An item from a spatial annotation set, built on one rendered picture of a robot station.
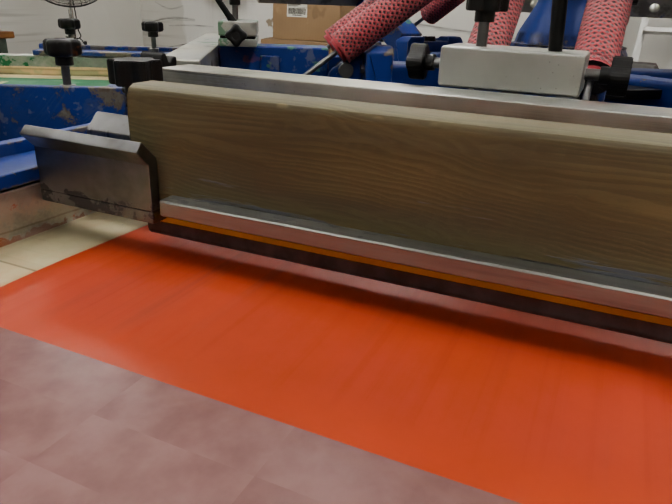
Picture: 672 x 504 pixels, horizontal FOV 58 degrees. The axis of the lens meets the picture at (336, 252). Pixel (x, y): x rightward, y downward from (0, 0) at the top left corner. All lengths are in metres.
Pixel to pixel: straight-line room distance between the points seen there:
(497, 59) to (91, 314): 0.40
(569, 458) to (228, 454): 0.13
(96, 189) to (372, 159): 0.19
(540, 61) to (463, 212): 0.28
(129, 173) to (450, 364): 0.23
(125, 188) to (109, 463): 0.21
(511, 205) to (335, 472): 0.15
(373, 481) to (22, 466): 0.12
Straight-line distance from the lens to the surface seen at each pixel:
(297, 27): 4.50
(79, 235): 0.45
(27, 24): 5.07
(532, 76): 0.57
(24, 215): 0.45
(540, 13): 1.10
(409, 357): 0.29
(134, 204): 0.40
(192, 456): 0.24
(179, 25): 5.63
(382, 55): 0.97
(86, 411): 0.27
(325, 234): 0.33
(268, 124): 0.34
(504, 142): 0.30
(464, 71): 0.58
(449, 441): 0.25
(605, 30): 0.77
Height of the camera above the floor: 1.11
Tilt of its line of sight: 23 degrees down
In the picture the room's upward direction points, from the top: 2 degrees clockwise
